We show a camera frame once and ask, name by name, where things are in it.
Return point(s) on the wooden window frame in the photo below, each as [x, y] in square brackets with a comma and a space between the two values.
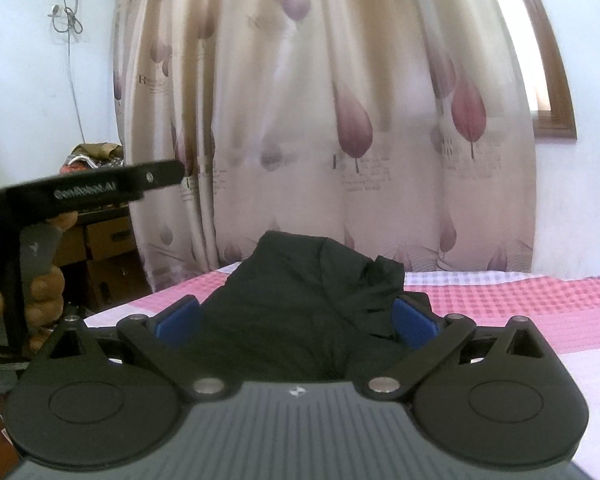
[555, 110]

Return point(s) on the beige leaf print curtain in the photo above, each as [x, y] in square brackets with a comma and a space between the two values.
[290, 110]

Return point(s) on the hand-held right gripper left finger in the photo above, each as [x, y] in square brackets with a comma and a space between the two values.
[177, 325]

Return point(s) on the white wall socket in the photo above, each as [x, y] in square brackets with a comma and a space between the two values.
[55, 10]

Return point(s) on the brown cardboard box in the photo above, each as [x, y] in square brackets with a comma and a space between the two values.
[117, 280]
[110, 237]

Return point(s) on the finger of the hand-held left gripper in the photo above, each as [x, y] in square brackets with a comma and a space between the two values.
[165, 174]

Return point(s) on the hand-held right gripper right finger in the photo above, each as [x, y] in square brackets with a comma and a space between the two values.
[415, 325]

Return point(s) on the pink checked bedsheet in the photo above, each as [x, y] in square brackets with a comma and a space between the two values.
[505, 305]

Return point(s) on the pile of patterned cloths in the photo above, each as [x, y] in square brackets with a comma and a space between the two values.
[95, 155]

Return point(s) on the black jacket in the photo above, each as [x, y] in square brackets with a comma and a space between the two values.
[290, 300]

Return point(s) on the person's left hand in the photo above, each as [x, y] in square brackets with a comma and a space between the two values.
[45, 305]

